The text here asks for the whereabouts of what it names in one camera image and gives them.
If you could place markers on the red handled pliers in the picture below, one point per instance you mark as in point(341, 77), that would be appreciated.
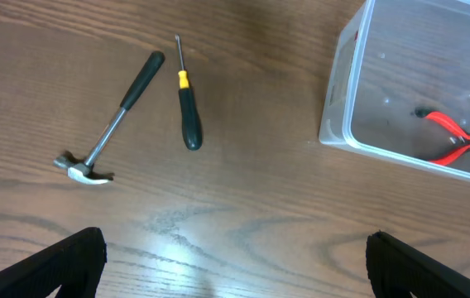
point(459, 137)

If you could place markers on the clear plastic container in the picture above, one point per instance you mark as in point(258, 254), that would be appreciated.
point(391, 58)

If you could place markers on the small claw hammer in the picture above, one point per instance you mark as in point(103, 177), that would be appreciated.
point(82, 171)

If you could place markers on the black yellow screwdriver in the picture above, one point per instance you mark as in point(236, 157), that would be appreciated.
point(192, 132)

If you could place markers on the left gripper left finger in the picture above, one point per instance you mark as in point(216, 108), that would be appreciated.
point(71, 267)

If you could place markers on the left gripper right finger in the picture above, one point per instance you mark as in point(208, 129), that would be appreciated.
point(397, 270)

